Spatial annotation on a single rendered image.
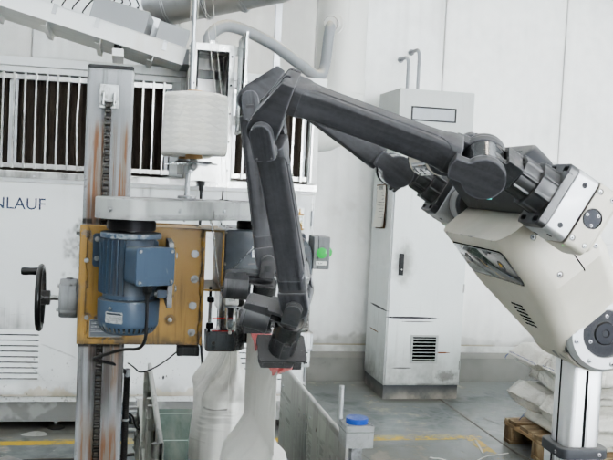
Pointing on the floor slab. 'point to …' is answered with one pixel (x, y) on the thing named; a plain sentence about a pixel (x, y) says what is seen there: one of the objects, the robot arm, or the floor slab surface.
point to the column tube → (86, 386)
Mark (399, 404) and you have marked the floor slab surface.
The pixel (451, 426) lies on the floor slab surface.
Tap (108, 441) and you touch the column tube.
